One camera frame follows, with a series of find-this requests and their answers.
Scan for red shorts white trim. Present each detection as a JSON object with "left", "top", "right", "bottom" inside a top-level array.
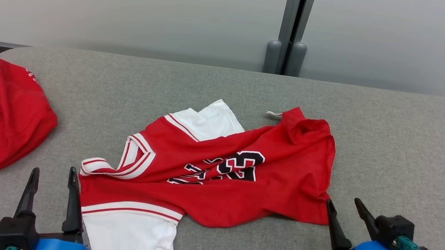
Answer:
[{"left": 0, "top": 57, "right": 65, "bottom": 179}]

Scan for grey cylindrical post foot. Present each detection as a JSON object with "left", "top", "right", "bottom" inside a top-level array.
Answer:
[
  {"left": 263, "top": 39, "right": 283, "bottom": 75},
  {"left": 286, "top": 41, "right": 308, "bottom": 78}
]

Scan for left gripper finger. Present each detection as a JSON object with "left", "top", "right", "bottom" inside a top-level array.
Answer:
[
  {"left": 61, "top": 167, "right": 92, "bottom": 236},
  {"left": 13, "top": 165, "right": 42, "bottom": 222}
]

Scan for grey metal partition post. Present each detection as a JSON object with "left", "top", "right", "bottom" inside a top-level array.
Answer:
[{"left": 273, "top": 0, "right": 318, "bottom": 78}]

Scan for grey wall base rail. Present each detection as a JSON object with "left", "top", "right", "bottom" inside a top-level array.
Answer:
[{"left": 0, "top": 42, "right": 31, "bottom": 51}]

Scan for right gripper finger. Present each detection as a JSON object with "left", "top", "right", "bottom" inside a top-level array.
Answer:
[
  {"left": 320, "top": 199, "right": 359, "bottom": 250},
  {"left": 350, "top": 197, "right": 382, "bottom": 242}
]

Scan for red jersey white sleeves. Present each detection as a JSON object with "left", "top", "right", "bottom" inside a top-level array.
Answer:
[{"left": 69, "top": 81, "right": 343, "bottom": 250}]

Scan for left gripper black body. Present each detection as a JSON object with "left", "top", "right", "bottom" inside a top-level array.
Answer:
[{"left": 0, "top": 223, "right": 86, "bottom": 250}]

